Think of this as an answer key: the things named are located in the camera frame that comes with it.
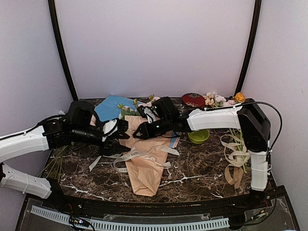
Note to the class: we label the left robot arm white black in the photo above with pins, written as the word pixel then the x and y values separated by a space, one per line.
pixel 80 124

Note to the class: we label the red round embroidered cushion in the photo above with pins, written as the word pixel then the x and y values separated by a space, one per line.
pixel 193 100

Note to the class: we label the lime green bowl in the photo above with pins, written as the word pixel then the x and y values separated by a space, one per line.
pixel 199 137

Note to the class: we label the white printed ribbon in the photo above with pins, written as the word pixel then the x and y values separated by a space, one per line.
pixel 144 155

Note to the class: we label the black frame post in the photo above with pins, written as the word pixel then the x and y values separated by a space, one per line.
pixel 60 48
pixel 249 47

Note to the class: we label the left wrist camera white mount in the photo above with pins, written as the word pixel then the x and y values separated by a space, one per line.
pixel 111 126

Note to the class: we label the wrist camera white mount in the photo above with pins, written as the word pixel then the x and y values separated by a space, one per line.
pixel 111 126
pixel 162 108

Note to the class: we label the brown twine ribbon bundle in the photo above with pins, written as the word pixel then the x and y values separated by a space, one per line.
pixel 237 155

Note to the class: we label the right black frame post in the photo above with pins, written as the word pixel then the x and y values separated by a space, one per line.
pixel 249 47

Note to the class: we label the pile of fake flowers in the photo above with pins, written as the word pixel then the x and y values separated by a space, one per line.
pixel 225 111
pixel 55 163

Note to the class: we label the white rose fake flower stem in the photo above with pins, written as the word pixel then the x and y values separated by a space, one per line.
pixel 128 111

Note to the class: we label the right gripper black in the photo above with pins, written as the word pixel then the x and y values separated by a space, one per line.
pixel 147 133

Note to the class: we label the blue wrapping paper sheet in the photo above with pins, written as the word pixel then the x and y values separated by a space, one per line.
pixel 108 109

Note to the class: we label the white slotted cable duct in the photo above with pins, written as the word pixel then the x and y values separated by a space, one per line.
pixel 129 223

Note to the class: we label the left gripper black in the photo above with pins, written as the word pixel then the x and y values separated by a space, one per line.
pixel 115 148

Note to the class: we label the pink rose fake flower stem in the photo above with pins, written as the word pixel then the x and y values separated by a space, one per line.
pixel 152 99

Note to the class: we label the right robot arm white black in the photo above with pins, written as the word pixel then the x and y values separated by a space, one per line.
pixel 247 117

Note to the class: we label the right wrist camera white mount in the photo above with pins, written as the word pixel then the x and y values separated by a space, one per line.
pixel 162 108

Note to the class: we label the left black frame post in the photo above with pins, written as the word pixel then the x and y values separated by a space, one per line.
pixel 60 48

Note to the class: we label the beige pink wrapping paper sheet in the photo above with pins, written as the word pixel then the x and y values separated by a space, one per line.
pixel 145 172

